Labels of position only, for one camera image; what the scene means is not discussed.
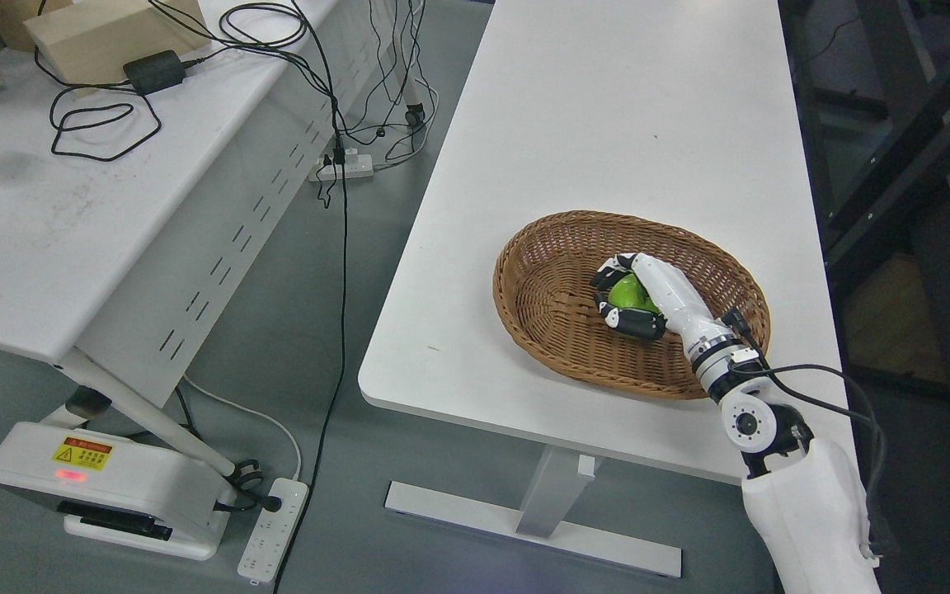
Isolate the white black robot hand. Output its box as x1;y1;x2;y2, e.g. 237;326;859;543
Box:
590;252;739;365

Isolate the green apple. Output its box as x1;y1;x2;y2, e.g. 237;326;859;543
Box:
607;273;661;314

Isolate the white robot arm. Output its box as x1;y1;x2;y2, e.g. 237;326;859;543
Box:
681;320;881;593

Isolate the black metal shelf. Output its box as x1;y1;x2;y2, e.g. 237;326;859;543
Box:
779;1;950;407

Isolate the white standing desk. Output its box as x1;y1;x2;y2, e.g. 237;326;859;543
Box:
358;1;839;593

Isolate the brown wicker basket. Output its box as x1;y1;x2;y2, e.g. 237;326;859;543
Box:
491;210;772;401

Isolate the white power strip far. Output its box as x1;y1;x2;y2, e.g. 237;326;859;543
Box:
307;153;374;183

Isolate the white power strip near machine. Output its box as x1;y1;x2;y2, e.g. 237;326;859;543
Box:
237;478;309;586

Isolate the white folding table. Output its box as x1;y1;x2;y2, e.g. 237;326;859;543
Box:
0;1;393;476

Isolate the black power adapter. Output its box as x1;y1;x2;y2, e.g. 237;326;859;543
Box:
122;49;187;97

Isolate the white machine with warning label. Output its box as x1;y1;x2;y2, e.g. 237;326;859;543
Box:
0;422;235;560

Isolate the cardboard box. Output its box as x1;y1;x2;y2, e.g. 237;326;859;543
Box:
24;1;210;84

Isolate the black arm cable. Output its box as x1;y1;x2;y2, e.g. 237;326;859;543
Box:
722;307;890;529

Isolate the long black floor cable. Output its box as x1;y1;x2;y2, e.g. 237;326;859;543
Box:
273;0;352;594

